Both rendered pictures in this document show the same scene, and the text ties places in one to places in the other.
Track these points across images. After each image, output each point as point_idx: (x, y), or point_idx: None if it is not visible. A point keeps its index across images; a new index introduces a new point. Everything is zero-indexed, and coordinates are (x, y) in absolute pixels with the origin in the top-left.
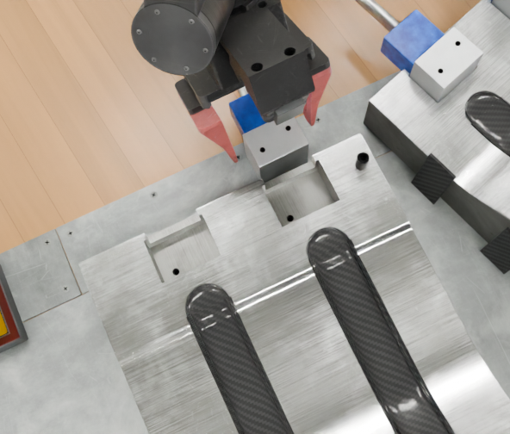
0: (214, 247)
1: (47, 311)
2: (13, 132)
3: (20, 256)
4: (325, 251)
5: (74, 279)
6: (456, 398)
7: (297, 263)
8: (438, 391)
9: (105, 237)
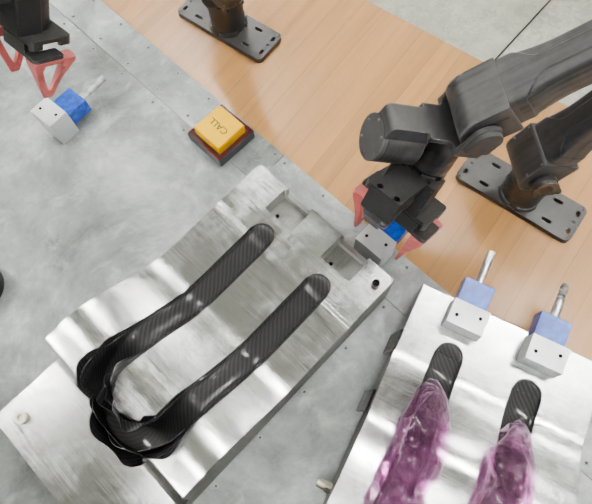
0: None
1: (239, 169)
2: (328, 112)
3: (262, 144)
4: (316, 285)
5: None
6: (258, 383)
7: (302, 272)
8: (259, 373)
9: (289, 181)
